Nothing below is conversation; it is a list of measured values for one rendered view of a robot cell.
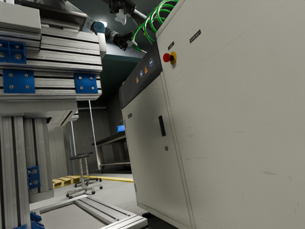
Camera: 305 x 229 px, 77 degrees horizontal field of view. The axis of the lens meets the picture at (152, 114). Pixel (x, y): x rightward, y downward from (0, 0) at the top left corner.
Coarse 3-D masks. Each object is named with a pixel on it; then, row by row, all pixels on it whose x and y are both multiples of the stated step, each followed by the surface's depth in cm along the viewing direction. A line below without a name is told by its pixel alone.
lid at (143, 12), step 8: (104, 0) 166; (136, 0) 159; (144, 0) 157; (152, 0) 155; (160, 0) 153; (136, 8) 166; (144, 8) 164; (152, 8) 161; (160, 8) 159; (168, 8) 155; (128, 16) 171; (136, 16) 172; (144, 16) 171; (152, 16) 169; (160, 16) 164; (152, 24) 174; (160, 24) 172
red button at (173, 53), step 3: (165, 54) 76; (168, 54) 76; (171, 54) 79; (174, 54) 77; (165, 57) 77; (168, 57) 76; (171, 57) 77; (174, 57) 77; (165, 60) 77; (168, 60) 77; (171, 60) 78; (174, 60) 78; (171, 63) 80; (174, 63) 78
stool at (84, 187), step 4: (76, 156) 265; (80, 156) 265; (84, 156) 269; (88, 156) 275; (80, 160) 275; (80, 164) 274; (80, 168) 273; (80, 172) 273; (84, 184) 271; (100, 184) 281; (84, 188) 270; (88, 188) 263; (92, 188) 256; (100, 188) 280; (68, 192) 270; (76, 192) 256; (92, 192) 252; (68, 196) 269; (72, 196) 248
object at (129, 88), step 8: (152, 48) 94; (144, 56) 103; (152, 56) 95; (144, 64) 104; (136, 72) 115; (144, 72) 105; (152, 72) 96; (128, 80) 128; (144, 80) 106; (152, 80) 98; (120, 88) 146; (128, 88) 130; (136, 88) 117; (144, 88) 108; (128, 96) 131
